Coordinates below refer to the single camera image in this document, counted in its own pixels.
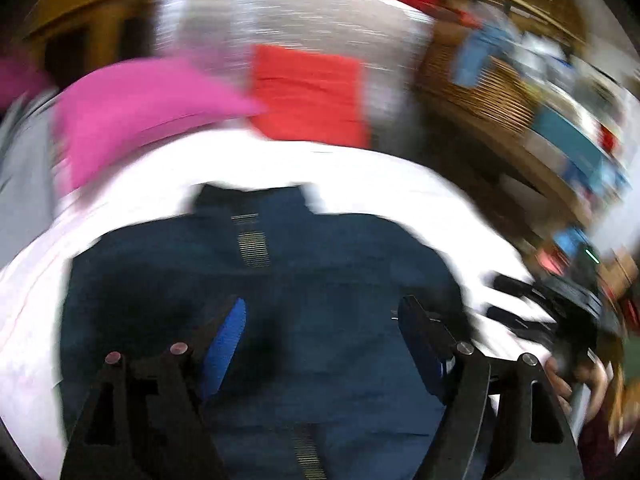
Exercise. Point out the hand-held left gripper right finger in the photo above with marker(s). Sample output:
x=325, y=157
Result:
x=424, y=345

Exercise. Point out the pink cloth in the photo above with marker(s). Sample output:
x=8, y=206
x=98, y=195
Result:
x=130, y=110

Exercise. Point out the pale pink embossed blanket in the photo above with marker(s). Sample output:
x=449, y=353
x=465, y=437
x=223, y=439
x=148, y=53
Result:
x=150, y=200

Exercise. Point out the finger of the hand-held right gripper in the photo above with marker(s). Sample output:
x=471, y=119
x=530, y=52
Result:
x=515, y=322
x=515, y=290

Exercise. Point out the person's right hand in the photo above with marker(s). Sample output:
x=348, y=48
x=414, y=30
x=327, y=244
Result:
x=562, y=385

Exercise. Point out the silver foil mat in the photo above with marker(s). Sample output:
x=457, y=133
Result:
x=280, y=15

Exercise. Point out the grey cloth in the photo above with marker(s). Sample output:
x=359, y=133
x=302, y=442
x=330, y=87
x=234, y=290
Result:
x=25, y=185

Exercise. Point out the wooden furniture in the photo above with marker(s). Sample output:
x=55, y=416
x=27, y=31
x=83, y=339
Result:
x=85, y=10

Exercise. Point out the dark magenta cloth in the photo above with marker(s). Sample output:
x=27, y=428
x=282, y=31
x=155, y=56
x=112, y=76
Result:
x=20, y=82

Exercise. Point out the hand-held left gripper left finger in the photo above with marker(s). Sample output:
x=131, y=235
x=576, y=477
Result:
x=226, y=342

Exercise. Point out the blue cloth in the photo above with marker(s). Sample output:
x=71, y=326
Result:
x=475, y=57

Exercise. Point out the navy blue jacket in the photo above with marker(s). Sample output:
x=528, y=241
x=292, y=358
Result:
x=320, y=280

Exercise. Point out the teal box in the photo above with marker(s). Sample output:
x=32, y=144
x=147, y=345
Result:
x=570, y=145

